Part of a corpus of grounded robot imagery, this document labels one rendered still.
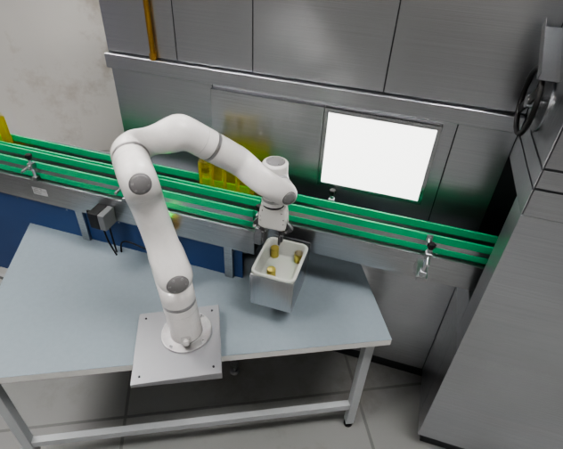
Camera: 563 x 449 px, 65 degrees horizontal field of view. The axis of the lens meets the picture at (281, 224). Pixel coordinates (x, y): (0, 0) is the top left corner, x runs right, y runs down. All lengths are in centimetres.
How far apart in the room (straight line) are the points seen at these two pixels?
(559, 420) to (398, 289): 80
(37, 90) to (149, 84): 262
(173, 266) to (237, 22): 91
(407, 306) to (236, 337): 91
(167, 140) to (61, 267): 114
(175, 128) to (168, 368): 87
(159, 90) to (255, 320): 104
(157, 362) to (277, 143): 96
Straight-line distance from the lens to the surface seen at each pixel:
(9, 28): 446
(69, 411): 265
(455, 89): 168
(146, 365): 173
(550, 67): 151
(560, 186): 144
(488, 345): 186
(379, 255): 180
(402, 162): 177
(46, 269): 223
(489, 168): 182
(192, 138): 123
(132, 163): 119
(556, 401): 211
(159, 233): 136
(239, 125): 187
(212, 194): 186
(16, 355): 194
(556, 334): 182
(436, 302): 224
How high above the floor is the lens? 216
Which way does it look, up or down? 38 degrees down
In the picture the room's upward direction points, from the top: 3 degrees clockwise
